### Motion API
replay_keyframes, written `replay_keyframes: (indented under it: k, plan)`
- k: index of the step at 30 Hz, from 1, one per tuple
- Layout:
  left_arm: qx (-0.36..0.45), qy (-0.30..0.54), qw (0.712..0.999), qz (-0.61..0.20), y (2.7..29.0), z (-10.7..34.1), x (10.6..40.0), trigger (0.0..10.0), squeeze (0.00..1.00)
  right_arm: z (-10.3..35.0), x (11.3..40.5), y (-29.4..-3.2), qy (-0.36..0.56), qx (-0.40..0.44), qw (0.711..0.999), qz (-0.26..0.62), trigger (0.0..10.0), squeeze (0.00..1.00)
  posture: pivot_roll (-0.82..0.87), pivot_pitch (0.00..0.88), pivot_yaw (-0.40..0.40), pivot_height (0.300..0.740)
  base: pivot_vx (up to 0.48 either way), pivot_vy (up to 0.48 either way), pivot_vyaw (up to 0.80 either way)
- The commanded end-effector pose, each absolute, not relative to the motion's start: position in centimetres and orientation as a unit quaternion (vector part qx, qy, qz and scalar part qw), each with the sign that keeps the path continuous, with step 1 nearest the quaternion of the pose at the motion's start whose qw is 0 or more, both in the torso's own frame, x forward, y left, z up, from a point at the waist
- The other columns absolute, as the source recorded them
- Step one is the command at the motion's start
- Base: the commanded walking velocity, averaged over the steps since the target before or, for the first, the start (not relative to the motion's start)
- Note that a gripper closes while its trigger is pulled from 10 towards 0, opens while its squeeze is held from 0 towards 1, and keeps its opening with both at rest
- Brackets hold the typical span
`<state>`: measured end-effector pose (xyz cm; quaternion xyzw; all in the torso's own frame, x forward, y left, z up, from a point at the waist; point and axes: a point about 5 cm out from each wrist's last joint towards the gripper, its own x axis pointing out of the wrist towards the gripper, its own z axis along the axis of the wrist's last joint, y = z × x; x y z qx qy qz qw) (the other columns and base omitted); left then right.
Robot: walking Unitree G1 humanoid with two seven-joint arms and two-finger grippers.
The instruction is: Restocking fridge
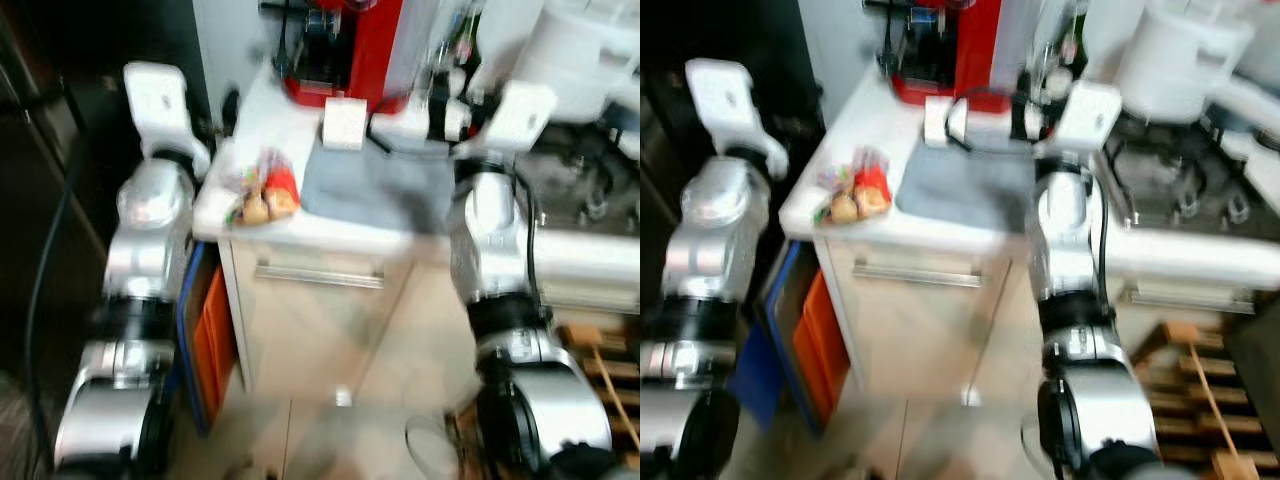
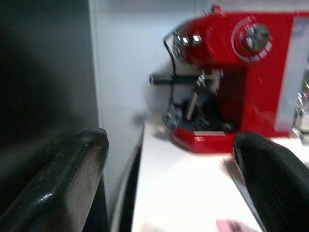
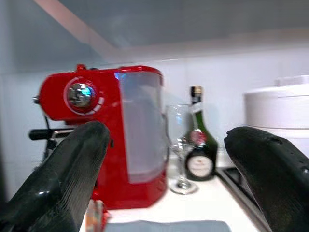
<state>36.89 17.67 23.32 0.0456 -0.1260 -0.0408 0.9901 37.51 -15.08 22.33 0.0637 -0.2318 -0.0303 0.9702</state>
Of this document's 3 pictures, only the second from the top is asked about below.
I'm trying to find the dark grey cabinet panel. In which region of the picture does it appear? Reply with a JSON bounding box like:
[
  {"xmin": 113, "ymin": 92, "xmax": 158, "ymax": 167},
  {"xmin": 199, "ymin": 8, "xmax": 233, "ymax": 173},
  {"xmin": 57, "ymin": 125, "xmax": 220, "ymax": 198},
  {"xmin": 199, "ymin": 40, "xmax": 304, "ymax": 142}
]
[{"xmin": 0, "ymin": 0, "xmax": 103, "ymax": 232}]

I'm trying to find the red espresso machine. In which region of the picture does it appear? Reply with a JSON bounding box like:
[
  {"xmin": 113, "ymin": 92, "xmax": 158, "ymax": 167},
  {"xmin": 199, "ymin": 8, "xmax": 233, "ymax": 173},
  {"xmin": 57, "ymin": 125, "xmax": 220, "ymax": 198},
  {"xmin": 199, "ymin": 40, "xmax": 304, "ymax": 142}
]
[{"xmin": 149, "ymin": 3, "xmax": 309, "ymax": 154}]

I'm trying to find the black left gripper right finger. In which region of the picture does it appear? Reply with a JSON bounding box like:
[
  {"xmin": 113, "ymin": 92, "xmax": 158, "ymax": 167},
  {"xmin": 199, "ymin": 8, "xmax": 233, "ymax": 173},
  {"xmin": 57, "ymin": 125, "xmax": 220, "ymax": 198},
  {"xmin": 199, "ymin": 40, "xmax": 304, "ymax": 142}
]
[{"xmin": 232, "ymin": 131, "xmax": 309, "ymax": 232}]

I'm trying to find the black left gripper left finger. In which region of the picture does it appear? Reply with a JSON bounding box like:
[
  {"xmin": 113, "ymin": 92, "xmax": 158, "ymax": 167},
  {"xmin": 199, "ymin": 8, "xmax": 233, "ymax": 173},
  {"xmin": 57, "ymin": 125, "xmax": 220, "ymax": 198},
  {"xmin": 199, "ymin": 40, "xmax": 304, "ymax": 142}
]
[{"xmin": 0, "ymin": 128, "xmax": 110, "ymax": 232}]

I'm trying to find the shiny silver metal object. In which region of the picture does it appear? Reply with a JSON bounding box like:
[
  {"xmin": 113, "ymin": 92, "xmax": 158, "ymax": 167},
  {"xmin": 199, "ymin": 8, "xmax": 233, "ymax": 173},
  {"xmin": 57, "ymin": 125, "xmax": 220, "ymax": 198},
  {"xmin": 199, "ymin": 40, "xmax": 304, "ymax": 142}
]
[{"xmin": 291, "ymin": 79, "xmax": 309, "ymax": 144}]

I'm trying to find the pink packet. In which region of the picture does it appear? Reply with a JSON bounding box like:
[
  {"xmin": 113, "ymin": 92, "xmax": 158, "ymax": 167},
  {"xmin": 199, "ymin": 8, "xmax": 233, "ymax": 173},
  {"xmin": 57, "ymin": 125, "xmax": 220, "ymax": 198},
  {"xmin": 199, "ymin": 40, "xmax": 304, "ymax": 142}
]
[{"xmin": 216, "ymin": 218, "xmax": 262, "ymax": 232}]

